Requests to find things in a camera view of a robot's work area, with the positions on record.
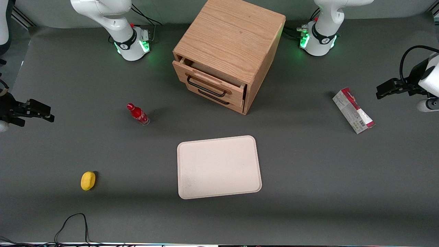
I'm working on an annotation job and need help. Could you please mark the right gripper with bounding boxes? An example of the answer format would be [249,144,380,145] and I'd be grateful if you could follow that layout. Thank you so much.
[0,91,55,133]

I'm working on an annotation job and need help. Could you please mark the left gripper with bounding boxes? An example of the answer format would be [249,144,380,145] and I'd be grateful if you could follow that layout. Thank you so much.
[376,77,439,113]

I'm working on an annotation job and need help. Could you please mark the red cookie box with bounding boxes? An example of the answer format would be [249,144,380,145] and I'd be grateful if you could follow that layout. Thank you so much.
[332,87,376,134]

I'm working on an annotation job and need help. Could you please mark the beige plastic tray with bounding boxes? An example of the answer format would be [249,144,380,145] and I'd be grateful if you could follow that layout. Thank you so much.
[177,136,262,200]

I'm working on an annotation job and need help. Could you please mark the yellow lemon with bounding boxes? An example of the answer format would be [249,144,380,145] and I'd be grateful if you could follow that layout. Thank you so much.
[81,171,96,191]

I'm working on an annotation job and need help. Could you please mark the red cola bottle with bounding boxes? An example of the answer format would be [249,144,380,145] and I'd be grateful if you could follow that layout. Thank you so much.
[127,103,151,126]

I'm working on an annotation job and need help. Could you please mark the wooden drawer closed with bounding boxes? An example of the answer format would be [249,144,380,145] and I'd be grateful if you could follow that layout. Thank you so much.
[187,86,245,115]

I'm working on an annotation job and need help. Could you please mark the oak wooden drawer cabinet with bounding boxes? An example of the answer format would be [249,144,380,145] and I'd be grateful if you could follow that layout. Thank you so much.
[173,0,286,115]

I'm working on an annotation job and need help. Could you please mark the wooden drawer slightly open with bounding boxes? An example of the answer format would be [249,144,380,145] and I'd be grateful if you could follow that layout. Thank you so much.
[173,58,247,104]

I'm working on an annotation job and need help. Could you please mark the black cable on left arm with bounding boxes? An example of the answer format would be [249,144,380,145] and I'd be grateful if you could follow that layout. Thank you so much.
[399,45,439,90]

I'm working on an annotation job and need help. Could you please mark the black cables at left arm base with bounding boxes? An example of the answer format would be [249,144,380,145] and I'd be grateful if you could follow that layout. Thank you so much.
[284,8,320,40]

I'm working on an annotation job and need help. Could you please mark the black cables at arm base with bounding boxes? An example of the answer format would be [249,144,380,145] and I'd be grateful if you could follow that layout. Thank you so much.
[131,3,163,44]
[284,8,320,40]

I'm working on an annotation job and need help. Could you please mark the black cable loop on table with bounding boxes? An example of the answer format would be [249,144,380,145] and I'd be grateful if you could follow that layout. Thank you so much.
[54,213,103,246]

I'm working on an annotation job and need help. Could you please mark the black cables at right arm base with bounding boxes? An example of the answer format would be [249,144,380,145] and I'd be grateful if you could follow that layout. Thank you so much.
[131,3,163,44]

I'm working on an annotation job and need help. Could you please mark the black handle of open drawer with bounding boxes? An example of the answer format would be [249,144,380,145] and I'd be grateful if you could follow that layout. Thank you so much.
[187,76,227,97]

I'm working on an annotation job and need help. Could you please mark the black handle of closed drawer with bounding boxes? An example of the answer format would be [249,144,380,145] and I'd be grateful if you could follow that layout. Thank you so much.
[198,89,230,105]

